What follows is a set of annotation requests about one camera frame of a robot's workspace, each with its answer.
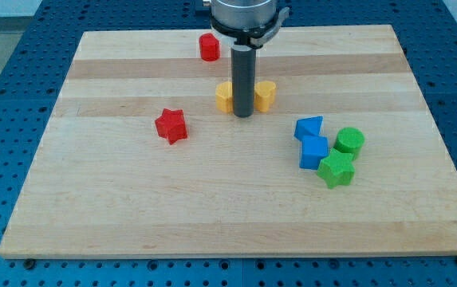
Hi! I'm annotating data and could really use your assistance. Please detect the red rounded block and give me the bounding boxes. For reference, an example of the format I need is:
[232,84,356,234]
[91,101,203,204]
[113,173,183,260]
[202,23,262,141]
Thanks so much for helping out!
[199,33,220,61]

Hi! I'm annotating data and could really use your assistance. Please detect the blue cube block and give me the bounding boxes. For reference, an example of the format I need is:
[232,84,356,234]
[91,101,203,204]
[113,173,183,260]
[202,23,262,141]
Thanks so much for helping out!
[299,136,329,170]

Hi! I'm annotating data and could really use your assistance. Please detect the grey cylindrical pointer tool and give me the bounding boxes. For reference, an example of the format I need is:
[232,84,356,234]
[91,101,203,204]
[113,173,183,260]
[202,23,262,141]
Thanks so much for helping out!
[231,49,256,118]

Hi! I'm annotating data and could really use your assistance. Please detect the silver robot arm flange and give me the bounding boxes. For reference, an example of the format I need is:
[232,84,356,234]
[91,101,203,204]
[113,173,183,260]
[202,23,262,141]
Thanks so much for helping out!
[210,0,290,51]

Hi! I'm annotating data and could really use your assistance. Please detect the green cylinder block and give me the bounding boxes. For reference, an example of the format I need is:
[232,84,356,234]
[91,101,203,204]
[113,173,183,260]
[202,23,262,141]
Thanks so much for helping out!
[333,127,365,160]

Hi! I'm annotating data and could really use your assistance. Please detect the wooden board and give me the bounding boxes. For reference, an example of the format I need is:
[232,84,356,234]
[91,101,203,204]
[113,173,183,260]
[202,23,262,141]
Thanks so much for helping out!
[0,25,457,259]

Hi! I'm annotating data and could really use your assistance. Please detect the yellow heart block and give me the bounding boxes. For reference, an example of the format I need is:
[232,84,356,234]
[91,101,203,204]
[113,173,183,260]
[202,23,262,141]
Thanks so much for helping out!
[254,81,277,112]

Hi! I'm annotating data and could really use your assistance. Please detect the green star block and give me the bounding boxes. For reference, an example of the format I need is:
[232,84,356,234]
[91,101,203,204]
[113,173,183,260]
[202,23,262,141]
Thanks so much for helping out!
[317,148,355,189]

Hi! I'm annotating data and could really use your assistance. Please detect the blue triangle block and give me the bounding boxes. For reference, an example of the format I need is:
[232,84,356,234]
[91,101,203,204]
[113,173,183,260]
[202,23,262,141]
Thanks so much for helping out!
[294,116,323,141]

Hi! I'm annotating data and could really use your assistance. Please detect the red star block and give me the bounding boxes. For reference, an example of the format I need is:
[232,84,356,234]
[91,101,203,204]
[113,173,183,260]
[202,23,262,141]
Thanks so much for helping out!
[155,108,188,145]

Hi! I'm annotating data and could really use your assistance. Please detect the yellow block left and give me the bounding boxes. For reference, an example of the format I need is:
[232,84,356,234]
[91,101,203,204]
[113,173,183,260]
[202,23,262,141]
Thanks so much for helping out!
[215,81,233,113]

